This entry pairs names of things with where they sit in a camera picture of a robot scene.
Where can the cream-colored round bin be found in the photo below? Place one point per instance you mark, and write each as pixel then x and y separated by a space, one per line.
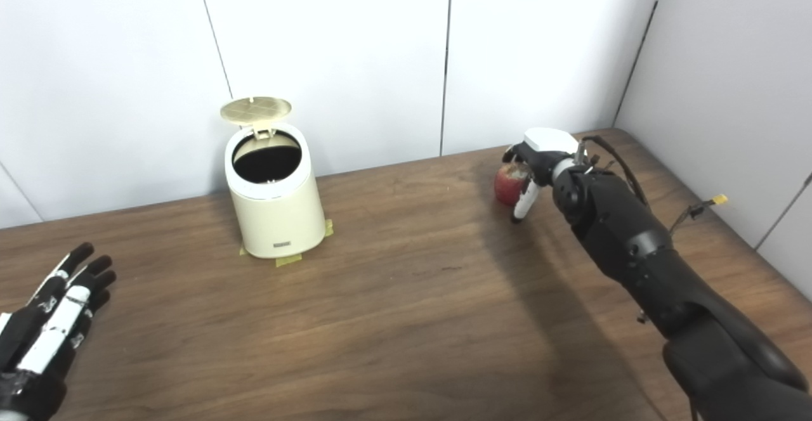
pixel 273 218

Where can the red apple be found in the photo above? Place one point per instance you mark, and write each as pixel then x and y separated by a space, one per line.
pixel 509 185

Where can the wide yellow tape piece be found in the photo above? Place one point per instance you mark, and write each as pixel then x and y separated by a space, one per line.
pixel 288 260

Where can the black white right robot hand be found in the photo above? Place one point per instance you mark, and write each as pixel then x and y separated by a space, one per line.
pixel 549 145

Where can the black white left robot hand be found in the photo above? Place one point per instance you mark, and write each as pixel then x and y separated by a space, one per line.
pixel 38 345

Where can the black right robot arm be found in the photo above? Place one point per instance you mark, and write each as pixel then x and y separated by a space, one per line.
pixel 641 250

